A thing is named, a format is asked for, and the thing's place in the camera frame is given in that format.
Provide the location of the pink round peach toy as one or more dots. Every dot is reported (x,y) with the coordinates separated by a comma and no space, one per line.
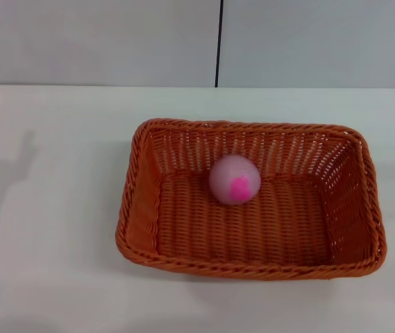
(233,180)

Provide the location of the orange woven plastic basket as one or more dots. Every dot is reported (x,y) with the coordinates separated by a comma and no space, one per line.
(252,236)

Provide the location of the black vertical wall strip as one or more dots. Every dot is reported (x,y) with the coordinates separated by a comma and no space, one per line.
(219,41)

